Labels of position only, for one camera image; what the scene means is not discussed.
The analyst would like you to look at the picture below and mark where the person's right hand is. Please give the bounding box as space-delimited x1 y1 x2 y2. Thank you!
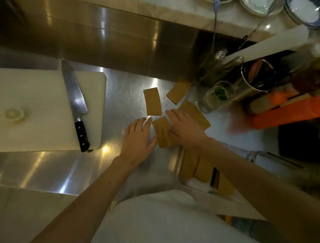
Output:
165 109 210 151

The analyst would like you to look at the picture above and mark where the person's left hand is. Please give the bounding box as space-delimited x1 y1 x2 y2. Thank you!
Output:
117 116 158 171

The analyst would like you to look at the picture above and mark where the clear plastic tray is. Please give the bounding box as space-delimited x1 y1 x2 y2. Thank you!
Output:
174 141 255 205

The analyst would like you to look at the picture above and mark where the stack of brown cards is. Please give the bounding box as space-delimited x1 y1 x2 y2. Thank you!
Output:
210 167 235 195

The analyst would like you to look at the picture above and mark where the person's right forearm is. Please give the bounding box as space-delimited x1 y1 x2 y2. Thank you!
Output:
194 138 320 243

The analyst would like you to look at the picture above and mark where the person's left forearm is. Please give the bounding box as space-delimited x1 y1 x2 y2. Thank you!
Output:
30 156 140 243

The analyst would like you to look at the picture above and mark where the person's white shirt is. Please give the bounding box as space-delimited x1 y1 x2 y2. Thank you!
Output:
91 189 258 243

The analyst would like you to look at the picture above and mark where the glass cup with green herbs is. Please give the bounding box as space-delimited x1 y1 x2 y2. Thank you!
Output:
201 80 234 113

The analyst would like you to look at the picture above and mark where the steel utensil holder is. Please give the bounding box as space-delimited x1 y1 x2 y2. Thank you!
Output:
231 59 277 102

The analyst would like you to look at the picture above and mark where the beige bottle with orange cap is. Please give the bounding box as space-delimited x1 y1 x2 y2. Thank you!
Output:
246 90 293 115

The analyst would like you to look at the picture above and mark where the steel spoon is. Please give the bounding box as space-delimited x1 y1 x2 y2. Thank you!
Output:
214 49 228 62

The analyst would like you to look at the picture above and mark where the orange squeeze bottle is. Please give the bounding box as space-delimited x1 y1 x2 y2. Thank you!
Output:
252 96 320 130

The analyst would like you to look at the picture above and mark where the white cutting board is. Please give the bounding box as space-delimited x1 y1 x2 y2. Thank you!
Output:
0 68 107 153

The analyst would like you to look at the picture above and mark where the black container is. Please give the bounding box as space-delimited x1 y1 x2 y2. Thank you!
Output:
278 119 320 163

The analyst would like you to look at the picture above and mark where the white cylindrical rod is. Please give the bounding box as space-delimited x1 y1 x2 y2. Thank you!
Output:
222 24 310 65

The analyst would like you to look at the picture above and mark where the lemon slice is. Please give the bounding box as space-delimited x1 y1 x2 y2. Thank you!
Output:
4 108 25 123

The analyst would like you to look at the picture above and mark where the amber glass bottle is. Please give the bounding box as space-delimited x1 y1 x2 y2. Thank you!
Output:
291 59 320 95

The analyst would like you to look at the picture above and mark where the blue striped fork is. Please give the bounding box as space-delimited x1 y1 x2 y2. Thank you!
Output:
211 0 220 53

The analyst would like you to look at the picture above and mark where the stack of white plates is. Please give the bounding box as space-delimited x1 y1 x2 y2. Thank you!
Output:
239 0 285 17

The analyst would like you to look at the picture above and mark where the steel fork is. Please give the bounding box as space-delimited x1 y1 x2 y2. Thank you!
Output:
237 0 284 50

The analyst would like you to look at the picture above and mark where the stack of patterned plates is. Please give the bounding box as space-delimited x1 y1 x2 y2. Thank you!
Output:
284 0 320 30

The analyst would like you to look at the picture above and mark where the black handled chef knife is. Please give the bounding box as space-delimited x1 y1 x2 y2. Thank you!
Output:
61 59 90 153

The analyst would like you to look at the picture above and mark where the steel utensil handle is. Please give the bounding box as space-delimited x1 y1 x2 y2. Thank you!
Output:
222 56 244 70

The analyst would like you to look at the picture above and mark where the red handled utensil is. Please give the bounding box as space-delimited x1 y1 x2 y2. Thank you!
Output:
247 59 264 82

